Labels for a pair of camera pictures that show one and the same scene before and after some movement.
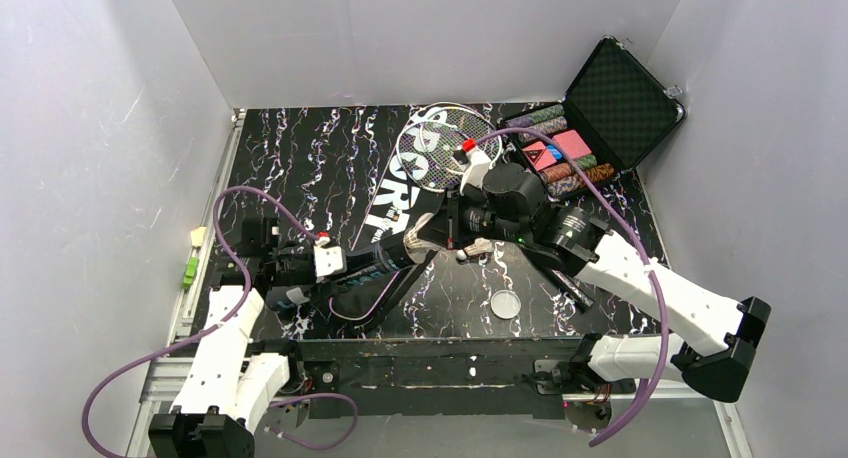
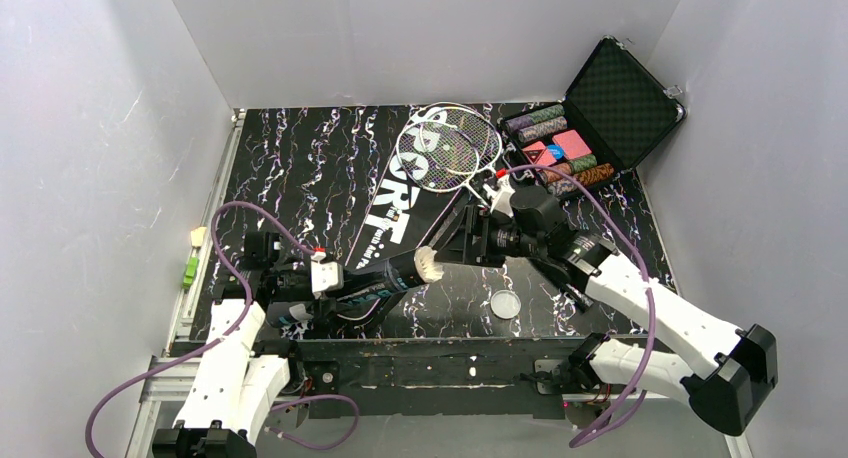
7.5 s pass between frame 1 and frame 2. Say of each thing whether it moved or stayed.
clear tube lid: stayed
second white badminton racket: stayed
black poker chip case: stayed
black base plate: stayed
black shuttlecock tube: moved
